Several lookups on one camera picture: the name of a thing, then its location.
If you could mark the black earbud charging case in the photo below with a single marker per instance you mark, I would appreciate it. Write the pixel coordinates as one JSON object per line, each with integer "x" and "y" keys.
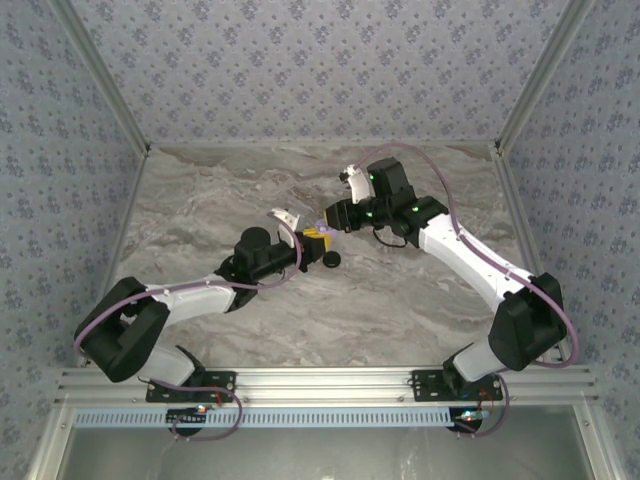
{"x": 331, "y": 260}

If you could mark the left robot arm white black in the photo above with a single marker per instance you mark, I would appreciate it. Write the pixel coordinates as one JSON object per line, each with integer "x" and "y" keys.
{"x": 190, "y": 297}

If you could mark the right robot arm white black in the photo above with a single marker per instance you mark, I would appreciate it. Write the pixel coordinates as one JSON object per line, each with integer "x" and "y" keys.
{"x": 475, "y": 260}

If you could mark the small black controller board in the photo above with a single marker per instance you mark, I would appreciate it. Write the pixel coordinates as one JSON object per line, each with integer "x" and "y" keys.
{"x": 187, "y": 416}
{"x": 470, "y": 419}

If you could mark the grey metal panel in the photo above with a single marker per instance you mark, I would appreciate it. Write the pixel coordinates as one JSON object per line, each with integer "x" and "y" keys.
{"x": 320, "y": 455}

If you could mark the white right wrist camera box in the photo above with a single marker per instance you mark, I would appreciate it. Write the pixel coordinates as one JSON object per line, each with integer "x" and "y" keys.
{"x": 359, "y": 186}

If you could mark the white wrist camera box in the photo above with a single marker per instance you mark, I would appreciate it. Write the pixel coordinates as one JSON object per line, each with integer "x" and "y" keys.
{"x": 359, "y": 186}
{"x": 286, "y": 220}

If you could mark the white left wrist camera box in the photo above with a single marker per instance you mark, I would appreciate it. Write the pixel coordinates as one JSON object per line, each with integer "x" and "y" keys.
{"x": 286, "y": 220}

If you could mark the aluminium table side rail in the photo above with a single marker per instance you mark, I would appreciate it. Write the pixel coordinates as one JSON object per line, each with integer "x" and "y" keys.
{"x": 515, "y": 200}
{"x": 131, "y": 200}

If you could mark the aluminium mounting rail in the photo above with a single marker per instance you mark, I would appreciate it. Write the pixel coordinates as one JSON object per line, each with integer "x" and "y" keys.
{"x": 320, "y": 385}

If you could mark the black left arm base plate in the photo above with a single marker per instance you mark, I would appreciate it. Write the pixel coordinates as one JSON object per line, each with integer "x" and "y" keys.
{"x": 227, "y": 395}

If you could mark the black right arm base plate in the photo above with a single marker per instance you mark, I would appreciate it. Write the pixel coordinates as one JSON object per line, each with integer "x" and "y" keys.
{"x": 425, "y": 391}

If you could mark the aluminium frame post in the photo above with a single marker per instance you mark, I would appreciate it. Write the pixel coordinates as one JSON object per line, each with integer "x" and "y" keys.
{"x": 107, "y": 80}
{"x": 537, "y": 80}

